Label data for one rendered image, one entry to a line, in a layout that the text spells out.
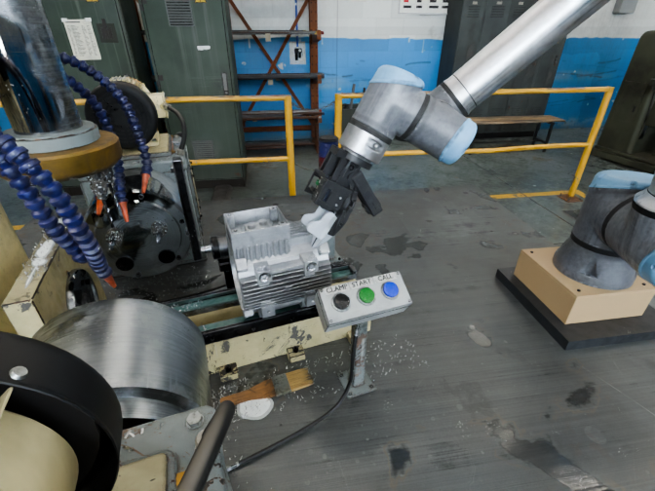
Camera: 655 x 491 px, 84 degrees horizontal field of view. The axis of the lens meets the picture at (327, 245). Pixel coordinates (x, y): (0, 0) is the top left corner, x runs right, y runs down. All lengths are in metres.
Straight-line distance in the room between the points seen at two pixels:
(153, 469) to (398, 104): 0.61
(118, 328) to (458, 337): 0.79
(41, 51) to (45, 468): 0.55
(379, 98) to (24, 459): 0.64
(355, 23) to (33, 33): 5.32
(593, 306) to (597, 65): 6.75
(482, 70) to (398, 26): 5.17
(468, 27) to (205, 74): 3.56
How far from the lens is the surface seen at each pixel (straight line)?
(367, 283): 0.69
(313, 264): 0.76
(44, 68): 0.69
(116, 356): 0.51
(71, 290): 0.82
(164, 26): 3.89
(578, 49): 7.44
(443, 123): 0.72
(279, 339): 0.90
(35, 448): 0.27
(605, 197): 1.09
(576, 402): 1.01
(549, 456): 0.89
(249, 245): 0.75
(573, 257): 1.15
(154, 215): 1.00
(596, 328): 1.18
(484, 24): 5.99
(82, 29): 4.08
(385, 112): 0.70
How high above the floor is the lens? 1.49
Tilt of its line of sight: 31 degrees down
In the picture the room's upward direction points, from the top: straight up
